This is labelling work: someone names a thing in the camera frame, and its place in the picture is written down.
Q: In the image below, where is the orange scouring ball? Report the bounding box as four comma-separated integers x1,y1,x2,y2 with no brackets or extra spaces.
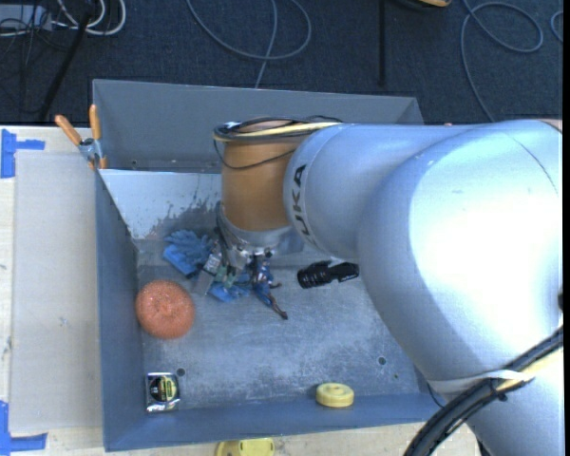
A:
134,278,198,341

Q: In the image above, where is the blue cloth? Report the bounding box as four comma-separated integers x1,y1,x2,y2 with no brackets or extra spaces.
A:
162,228,277,304

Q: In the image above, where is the pale flat board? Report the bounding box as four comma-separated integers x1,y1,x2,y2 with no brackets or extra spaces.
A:
8,151,102,439

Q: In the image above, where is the yellow ring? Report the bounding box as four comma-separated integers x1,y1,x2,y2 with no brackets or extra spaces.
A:
314,382,356,409

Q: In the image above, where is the black cylinder on white bracket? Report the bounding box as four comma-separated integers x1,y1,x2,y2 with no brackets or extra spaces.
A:
296,259,361,291

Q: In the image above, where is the grey metal bin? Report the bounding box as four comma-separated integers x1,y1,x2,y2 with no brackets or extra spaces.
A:
90,78,447,453

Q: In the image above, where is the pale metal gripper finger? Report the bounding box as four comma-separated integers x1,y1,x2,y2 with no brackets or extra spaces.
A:
192,254,219,298

